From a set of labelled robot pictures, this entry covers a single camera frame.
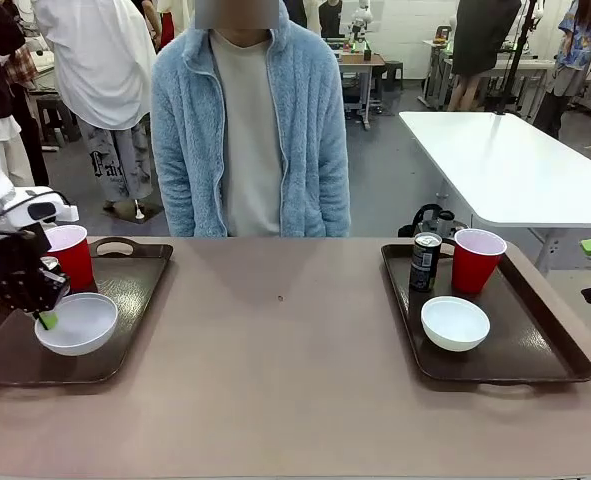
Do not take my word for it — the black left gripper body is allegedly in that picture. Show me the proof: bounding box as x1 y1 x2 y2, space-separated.
0 222 72 315

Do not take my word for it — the white round bowl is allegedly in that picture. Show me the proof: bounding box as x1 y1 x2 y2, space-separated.
420 295 491 353
34 293 119 357

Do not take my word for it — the red plastic cup white inside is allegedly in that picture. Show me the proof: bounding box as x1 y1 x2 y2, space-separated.
451 228 508 294
41 224 98 294

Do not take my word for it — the black yellow drink can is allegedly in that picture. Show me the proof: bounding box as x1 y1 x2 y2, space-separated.
407 231 443 293

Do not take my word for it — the person's left forearm blue sleeve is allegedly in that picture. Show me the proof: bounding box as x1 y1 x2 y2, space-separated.
294 144 352 238

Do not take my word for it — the person's right forearm blue sleeve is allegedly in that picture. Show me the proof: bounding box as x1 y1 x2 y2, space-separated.
152 144 215 238

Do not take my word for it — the dark brown serving tray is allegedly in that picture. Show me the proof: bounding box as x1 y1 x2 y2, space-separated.
379 241 591 387
0 236 174 385

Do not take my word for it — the white folding table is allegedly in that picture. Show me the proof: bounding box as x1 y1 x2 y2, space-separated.
398 110 591 274

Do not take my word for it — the black metal stool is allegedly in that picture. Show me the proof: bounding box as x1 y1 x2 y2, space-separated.
34 94 79 149

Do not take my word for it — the person in colourful shirt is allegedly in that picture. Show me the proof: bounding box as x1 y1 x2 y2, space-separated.
532 0 591 141

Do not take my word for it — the black tripod pole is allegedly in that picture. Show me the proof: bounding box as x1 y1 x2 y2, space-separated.
484 0 536 117

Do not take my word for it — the person in white shirt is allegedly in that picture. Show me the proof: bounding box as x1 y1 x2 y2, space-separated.
33 0 157 211

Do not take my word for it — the person in black dress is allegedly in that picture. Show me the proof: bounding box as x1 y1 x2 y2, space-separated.
447 0 522 112

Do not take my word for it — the dark plastic stool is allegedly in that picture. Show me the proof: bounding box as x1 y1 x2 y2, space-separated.
382 59 405 93

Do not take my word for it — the person in blue fleece jacket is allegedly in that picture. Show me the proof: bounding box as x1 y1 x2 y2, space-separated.
150 0 352 238

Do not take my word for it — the wooden top work desk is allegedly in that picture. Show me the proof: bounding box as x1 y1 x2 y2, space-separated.
338 49 387 131

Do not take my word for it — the person in black shirt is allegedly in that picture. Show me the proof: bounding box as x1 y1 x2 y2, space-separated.
318 0 344 39

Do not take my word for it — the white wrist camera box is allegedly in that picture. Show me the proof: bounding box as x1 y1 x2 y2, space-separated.
12 186 80 227

